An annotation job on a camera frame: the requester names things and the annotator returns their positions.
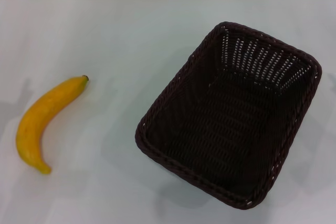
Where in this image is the black woven plastic basket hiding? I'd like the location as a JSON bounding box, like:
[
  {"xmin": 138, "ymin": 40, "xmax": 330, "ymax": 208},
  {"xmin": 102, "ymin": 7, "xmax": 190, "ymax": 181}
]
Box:
[{"xmin": 135, "ymin": 21, "xmax": 323, "ymax": 210}]

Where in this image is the yellow banana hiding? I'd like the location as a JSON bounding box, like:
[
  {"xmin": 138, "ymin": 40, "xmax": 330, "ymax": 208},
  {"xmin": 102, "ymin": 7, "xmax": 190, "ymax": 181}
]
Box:
[{"xmin": 15, "ymin": 75, "xmax": 89, "ymax": 175}]

